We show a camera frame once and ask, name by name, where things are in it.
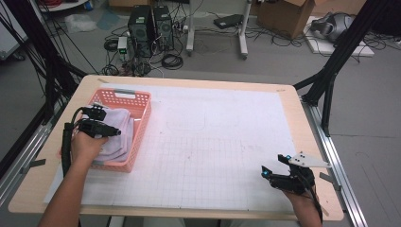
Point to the aluminium rail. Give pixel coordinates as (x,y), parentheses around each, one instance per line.
(334,142)
(28,148)

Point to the white-legged desk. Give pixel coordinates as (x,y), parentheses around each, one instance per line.
(190,28)

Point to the white foam board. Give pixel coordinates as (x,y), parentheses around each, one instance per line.
(321,47)

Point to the grey rounded device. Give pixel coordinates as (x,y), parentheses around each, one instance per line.
(334,25)

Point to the wide black computer tower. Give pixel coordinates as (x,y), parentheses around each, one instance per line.
(140,28)

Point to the person's left hand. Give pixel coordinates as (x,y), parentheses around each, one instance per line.
(86,149)

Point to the clear plastic bag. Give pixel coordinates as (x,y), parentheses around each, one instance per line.
(78,22)

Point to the open cardboard box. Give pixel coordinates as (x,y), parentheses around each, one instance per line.
(280,17)

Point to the thin wooden stick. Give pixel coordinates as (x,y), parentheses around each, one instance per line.
(325,212)

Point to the black flat device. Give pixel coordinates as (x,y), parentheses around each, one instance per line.
(228,20)

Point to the person's right hand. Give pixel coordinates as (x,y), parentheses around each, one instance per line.
(299,198)

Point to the white power adapter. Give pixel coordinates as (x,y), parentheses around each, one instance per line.
(122,44)

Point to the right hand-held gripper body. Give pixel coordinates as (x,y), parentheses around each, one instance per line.
(296,179)

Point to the pink plastic basket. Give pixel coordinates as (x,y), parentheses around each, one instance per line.
(138,126)

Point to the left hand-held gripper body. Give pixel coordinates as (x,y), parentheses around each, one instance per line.
(93,127)

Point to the narrow black computer tower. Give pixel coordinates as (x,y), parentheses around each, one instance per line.
(164,26)

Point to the large cardboard carton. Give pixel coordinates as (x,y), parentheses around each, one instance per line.
(334,6)

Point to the grey table bracket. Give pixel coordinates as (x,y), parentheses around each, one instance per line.
(331,181)
(36,163)

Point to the lilac printed towel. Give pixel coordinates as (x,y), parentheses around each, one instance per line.
(118,135)

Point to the white grid mat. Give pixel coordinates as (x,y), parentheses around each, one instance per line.
(201,145)

